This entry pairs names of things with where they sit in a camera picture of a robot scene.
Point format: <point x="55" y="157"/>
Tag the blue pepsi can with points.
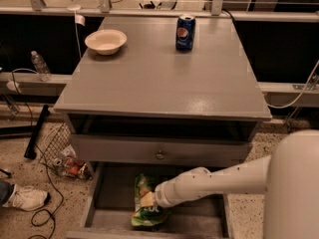
<point x="184" y="34"/>

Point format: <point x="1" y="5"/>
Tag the open grey middle drawer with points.
<point x="111" y="201"/>

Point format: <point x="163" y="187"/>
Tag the round metal drawer knob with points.
<point x="160" y="155"/>

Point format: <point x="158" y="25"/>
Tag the clear plastic water bottle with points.
<point x="41" y="66"/>

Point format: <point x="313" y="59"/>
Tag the white bowl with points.
<point x="106" y="42"/>

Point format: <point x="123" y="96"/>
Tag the wire mesh basket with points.
<point x="54" y="143"/>

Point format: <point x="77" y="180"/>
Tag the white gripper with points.
<point x="161" y="195"/>

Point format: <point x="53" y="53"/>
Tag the green rice chip bag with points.
<point x="147" y="216"/>

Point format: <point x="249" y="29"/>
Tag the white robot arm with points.
<point x="288" y="178"/>

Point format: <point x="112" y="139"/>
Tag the black bar on floor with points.
<point x="30" y="150"/>

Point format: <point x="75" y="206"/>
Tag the grey wooden drawer cabinet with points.
<point x="148" y="89"/>

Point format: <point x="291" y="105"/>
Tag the white sneaker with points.
<point x="27" y="198"/>

